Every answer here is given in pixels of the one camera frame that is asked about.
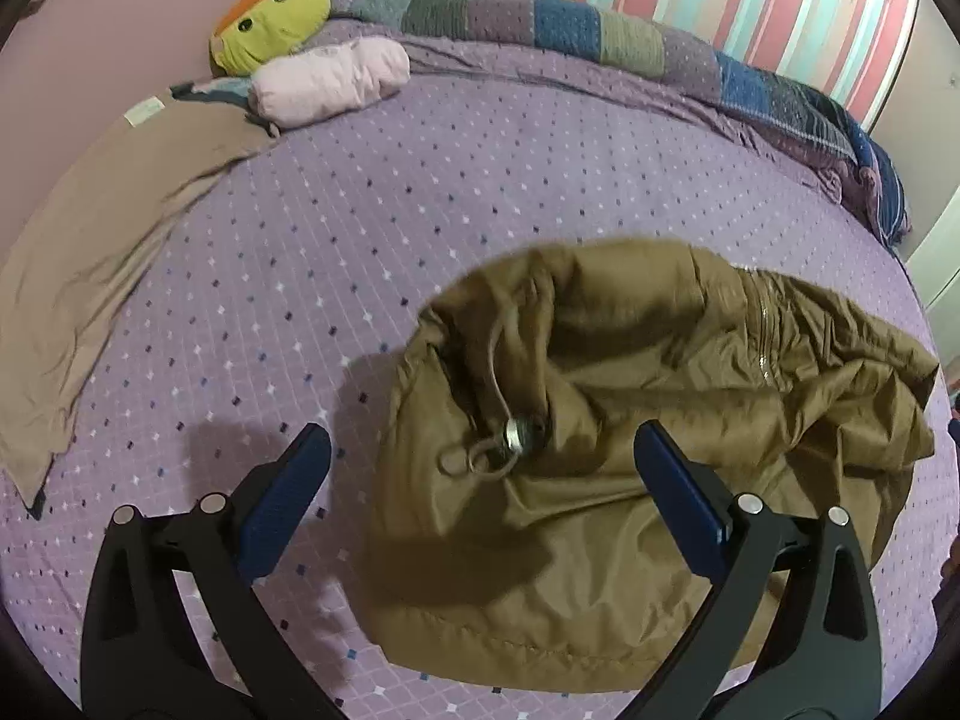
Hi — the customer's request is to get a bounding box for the tan folded cloth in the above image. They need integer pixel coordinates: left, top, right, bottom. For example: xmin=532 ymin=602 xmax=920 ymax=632
xmin=0 ymin=86 xmax=275 ymax=515

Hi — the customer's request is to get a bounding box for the patchwork quilt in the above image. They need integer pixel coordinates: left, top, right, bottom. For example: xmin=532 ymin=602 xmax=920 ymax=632
xmin=311 ymin=0 xmax=912 ymax=252

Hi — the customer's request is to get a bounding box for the white wardrobe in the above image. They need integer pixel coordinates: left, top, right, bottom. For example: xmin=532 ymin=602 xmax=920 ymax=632
xmin=904 ymin=195 xmax=960 ymax=312

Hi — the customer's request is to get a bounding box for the pink padded headboard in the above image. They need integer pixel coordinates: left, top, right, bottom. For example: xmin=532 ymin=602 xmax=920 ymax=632
xmin=0 ymin=0 xmax=361 ymax=256

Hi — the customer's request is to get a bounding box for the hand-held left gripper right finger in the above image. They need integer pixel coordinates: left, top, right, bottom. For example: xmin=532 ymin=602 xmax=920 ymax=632
xmin=619 ymin=421 xmax=884 ymax=720

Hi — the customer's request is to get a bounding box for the purple dotted bed sheet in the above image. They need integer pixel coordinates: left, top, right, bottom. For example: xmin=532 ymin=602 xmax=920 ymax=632
xmin=0 ymin=19 xmax=953 ymax=720

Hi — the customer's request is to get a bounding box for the teal patterned cloth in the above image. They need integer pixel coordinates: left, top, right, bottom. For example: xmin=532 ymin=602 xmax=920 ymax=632
xmin=171 ymin=77 xmax=282 ymax=137

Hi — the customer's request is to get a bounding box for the olive brown padded jacket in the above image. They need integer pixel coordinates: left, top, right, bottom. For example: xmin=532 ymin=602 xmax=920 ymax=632
xmin=360 ymin=236 xmax=942 ymax=695

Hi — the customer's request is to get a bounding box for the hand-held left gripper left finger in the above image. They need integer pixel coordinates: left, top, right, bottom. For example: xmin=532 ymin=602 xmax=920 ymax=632
xmin=81 ymin=422 xmax=342 ymax=720

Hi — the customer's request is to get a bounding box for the rolled pink cloth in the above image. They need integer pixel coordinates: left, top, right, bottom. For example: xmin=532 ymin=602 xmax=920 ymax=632
xmin=249 ymin=37 xmax=412 ymax=128

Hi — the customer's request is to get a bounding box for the yellow and orange plush toy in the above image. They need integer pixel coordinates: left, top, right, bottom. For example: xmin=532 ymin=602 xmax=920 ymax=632
xmin=208 ymin=0 xmax=332 ymax=77

